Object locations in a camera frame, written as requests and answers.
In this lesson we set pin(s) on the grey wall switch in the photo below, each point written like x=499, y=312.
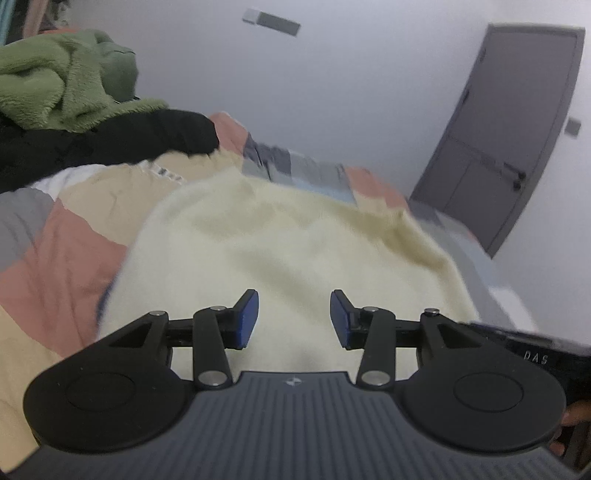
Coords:
x=573, y=127

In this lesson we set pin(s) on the cream striped sweater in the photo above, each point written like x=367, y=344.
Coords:
x=277, y=240

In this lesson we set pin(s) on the white cloth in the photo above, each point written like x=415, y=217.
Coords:
x=51, y=183

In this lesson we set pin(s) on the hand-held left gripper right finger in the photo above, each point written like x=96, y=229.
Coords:
x=340, y=324

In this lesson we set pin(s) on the person's right hand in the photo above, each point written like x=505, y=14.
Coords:
x=572, y=417

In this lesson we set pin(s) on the pale hanging cloth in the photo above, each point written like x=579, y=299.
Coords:
x=34, y=18

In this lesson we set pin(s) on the black garment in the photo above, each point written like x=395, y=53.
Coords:
x=115, y=138

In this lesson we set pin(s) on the grey wall fixture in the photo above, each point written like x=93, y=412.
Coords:
x=272, y=21

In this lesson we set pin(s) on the green fleece garment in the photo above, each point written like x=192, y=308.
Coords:
x=60, y=83

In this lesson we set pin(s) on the grey door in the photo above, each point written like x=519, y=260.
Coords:
x=503, y=138

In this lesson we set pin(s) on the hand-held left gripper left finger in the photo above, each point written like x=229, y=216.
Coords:
x=249, y=319

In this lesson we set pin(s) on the patchwork bedspread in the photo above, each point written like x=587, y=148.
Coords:
x=60, y=240

